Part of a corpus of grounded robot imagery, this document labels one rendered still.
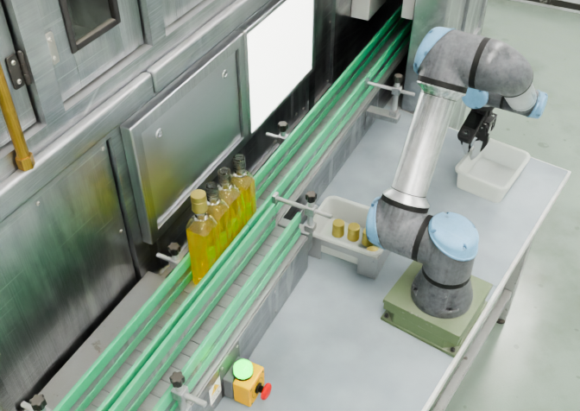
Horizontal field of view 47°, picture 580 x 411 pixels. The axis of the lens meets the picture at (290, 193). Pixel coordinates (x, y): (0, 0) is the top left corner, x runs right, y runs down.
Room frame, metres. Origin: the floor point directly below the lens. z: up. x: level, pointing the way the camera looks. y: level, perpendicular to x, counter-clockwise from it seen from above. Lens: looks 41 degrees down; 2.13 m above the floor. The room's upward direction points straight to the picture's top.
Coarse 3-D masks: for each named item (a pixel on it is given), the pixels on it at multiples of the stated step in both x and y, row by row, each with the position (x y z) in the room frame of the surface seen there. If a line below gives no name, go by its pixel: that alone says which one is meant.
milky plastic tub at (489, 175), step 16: (496, 144) 1.74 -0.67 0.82; (464, 160) 1.65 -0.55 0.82; (480, 160) 1.74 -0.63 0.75; (496, 160) 1.73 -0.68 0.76; (512, 160) 1.70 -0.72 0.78; (528, 160) 1.65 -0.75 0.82; (464, 176) 1.58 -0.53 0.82; (480, 176) 1.66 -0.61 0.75; (496, 176) 1.66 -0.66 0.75; (512, 176) 1.66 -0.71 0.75; (480, 192) 1.56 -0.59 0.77; (496, 192) 1.53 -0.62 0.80
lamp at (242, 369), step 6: (240, 360) 0.89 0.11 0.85; (246, 360) 0.89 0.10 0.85; (234, 366) 0.88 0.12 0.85; (240, 366) 0.87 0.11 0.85; (246, 366) 0.87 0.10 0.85; (252, 366) 0.88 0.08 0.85; (234, 372) 0.87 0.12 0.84; (240, 372) 0.86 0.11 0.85; (246, 372) 0.86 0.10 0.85; (252, 372) 0.87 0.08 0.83; (240, 378) 0.86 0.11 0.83; (246, 378) 0.86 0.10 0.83
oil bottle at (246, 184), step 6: (246, 174) 1.26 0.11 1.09; (252, 174) 1.27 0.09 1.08; (234, 180) 1.24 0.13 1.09; (240, 180) 1.24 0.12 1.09; (246, 180) 1.24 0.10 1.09; (252, 180) 1.26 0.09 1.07; (240, 186) 1.23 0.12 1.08; (246, 186) 1.23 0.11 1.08; (252, 186) 1.26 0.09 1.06; (246, 192) 1.23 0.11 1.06; (252, 192) 1.25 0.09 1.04; (246, 198) 1.23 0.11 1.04; (252, 198) 1.25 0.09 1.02; (246, 204) 1.23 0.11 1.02; (252, 204) 1.25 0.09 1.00; (246, 210) 1.23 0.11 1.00; (252, 210) 1.25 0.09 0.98; (246, 216) 1.23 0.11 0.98; (246, 222) 1.22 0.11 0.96
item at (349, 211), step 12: (324, 204) 1.43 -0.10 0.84; (336, 204) 1.45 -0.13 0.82; (348, 204) 1.43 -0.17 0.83; (360, 204) 1.43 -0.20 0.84; (336, 216) 1.44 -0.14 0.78; (348, 216) 1.43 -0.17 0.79; (360, 216) 1.41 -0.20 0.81; (324, 228) 1.40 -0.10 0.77; (360, 228) 1.40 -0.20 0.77; (336, 240) 1.28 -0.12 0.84; (348, 240) 1.35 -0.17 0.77; (360, 240) 1.35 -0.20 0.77; (360, 252) 1.24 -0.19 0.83; (372, 252) 1.24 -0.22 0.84
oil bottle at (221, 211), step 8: (224, 200) 1.17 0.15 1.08; (208, 208) 1.14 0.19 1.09; (216, 208) 1.14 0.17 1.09; (224, 208) 1.15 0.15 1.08; (216, 216) 1.13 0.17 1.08; (224, 216) 1.15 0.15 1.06; (224, 224) 1.14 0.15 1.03; (224, 232) 1.14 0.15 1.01; (224, 240) 1.14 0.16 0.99; (224, 248) 1.13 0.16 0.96
